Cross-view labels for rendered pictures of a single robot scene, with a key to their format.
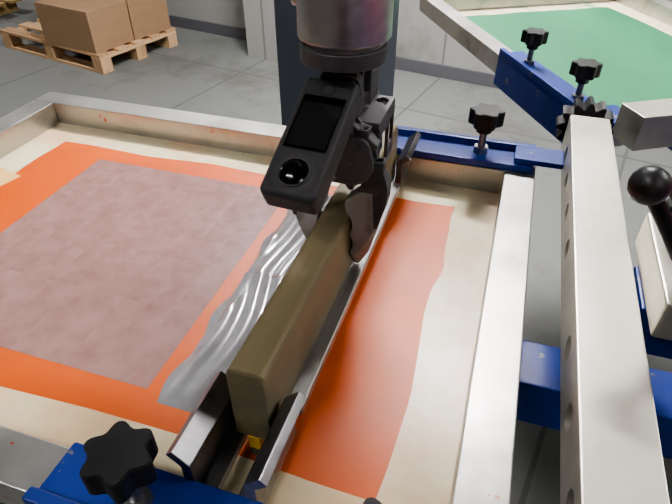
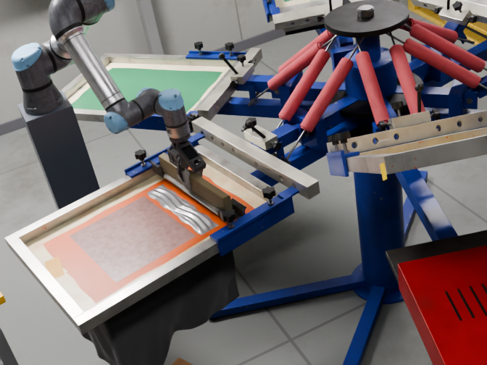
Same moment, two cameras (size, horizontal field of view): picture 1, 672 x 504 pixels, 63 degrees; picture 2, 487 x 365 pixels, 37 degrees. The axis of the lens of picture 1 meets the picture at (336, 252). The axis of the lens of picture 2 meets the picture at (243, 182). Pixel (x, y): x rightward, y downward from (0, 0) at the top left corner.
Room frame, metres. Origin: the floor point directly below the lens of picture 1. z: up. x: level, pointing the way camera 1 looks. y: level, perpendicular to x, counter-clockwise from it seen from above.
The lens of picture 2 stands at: (-1.07, 1.45, 2.37)
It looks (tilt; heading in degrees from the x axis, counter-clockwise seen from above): 34 degrees down; 311
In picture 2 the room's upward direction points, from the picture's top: 11 degrees counter-clockwise
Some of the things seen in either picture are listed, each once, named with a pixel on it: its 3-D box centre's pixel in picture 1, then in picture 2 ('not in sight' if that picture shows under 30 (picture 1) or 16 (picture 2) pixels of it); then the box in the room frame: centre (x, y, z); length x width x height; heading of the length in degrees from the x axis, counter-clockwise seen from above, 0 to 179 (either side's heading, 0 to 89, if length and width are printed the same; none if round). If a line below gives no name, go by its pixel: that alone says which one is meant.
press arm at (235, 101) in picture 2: not in sight; (233, 106); (0.78, -0.68, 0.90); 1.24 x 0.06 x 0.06; 12
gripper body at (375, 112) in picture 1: (345, 108); (182, 148); (0.46, -0.01, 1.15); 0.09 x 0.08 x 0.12; 162
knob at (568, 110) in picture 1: (584, 129); (196, 123); (0.69, -0.34, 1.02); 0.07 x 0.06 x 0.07; 72
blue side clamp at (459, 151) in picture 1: (419, 159); (163, 161); (0.69, -0.12, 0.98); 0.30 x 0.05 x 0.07; 72
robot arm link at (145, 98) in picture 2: not in sight; (150, 103); (0.55, -0.01, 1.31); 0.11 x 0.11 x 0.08; 79
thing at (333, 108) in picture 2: not in sight; (371, 94); (0.17, -0.81, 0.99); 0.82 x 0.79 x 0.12; 72
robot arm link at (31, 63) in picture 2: not in sight; (32, 64); (1.13, -0.01, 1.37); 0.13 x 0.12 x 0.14; 79
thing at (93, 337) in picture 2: not in sight; (89, 319); (0.58, 0.47, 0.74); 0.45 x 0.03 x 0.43; 162
